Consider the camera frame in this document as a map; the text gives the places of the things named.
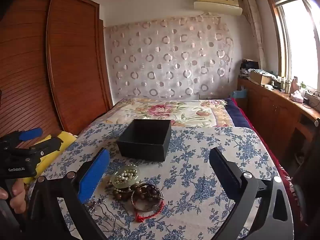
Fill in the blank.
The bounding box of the pink tissue pack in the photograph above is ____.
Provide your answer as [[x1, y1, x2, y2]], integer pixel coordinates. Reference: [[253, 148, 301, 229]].
[[290, 90, 304, 103]]

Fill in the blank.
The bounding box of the blue floral bed sheet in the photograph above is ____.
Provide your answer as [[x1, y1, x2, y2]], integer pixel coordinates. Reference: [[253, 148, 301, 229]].
[[27, 122, 281, 240]]

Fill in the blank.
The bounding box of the red string bracelet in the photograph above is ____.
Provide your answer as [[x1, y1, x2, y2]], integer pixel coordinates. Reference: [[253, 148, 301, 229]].
[[134, 200, 166, 223]]

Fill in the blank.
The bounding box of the circle patterned curtain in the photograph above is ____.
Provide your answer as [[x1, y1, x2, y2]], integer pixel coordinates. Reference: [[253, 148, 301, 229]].
[[104, 15, 236, 101]]

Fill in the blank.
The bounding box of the silver chain necklace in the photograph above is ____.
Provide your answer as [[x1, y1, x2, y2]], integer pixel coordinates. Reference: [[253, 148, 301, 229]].
[[85, 196, 119, 230]]

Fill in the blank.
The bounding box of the yellow cloth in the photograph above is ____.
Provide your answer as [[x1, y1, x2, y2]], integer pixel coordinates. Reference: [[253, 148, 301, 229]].
[[24, 131, 78, 180]]

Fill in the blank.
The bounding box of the silver bangle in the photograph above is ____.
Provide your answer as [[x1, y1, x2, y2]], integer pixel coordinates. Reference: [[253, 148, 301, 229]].
[[131, 190, 165, 212]]

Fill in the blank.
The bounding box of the cardboard box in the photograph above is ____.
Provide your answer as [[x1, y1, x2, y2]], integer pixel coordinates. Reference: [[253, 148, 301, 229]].
[[250, 69, 277, 85]]

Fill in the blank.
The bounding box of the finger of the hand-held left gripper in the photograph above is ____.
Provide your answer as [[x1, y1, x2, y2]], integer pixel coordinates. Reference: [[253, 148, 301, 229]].
[[0, 127, 43, 150], [29, 136, 65, 164]]

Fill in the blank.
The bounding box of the pale green jade bangle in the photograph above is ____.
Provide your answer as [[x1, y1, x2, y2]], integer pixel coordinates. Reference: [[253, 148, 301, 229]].
[[111, 165, 139, 189]]

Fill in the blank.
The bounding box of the person's left hand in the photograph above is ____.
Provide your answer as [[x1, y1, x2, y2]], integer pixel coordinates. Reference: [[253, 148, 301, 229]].
[[0, 180, 27, 214]]

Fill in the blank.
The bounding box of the black jewelry box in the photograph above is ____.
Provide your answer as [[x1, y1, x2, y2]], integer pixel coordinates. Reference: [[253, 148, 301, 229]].
[[116, 119, 172, 162]]

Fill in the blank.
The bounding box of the pale window curtain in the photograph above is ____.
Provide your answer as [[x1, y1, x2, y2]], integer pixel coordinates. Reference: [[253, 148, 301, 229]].
[[241, 0, 267, 64]]

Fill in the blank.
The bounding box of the dark blue blanket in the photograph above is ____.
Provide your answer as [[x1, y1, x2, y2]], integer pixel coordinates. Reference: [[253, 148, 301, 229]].
[[223, 97, 253, 128]]

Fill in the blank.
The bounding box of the dark wooden bead bracelet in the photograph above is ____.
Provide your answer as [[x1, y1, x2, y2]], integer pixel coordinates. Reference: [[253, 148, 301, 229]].
[[131, 183, 163, 204]]

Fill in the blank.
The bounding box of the pearl bracelet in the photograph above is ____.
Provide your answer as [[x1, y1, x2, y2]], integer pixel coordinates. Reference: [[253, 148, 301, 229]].
[[115, 169, 138, 183]]

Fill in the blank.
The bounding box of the large brown bead bracelet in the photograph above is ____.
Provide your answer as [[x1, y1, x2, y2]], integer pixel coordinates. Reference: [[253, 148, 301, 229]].
[[107, 177, 140, 202]]

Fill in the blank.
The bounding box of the wooden wardrobe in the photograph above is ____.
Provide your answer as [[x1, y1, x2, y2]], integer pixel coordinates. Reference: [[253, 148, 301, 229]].
[[0, 0, 113, 155]]

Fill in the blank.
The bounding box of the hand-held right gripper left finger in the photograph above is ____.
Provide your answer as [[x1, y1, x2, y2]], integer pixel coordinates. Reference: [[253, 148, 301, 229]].
[[29, 147, 110, 240]]

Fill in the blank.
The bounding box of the red blanket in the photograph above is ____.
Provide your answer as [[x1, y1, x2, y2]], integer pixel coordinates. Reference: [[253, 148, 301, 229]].
[[231, 97, 302, 220]]

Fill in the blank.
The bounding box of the wooden cabinet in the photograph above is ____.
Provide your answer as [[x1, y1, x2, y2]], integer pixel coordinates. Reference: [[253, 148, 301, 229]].
[[237, 76, 320, 155]]

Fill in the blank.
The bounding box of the light blue cloth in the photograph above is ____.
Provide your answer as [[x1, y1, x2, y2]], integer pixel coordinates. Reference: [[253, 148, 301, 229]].
[[230, 90, 248, 99]]

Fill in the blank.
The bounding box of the wall air conditioner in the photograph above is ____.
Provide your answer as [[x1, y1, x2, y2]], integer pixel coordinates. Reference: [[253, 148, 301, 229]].
[[193, 0, 243, 16]]

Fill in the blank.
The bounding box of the window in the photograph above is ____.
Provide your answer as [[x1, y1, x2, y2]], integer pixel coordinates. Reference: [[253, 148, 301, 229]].
[[271, 0, 320, 90]]

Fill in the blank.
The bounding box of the dark clothes pile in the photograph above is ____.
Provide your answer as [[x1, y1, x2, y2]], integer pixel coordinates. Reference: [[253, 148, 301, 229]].
[[240, 59, 260, 78]]

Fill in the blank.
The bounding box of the pink floral quilt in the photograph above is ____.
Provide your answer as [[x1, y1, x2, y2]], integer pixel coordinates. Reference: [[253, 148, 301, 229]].
[[99, 97, 231, 128]]

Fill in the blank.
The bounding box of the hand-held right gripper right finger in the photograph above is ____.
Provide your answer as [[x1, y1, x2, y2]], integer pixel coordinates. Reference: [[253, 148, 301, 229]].
[[209, 147, 293, 240]]

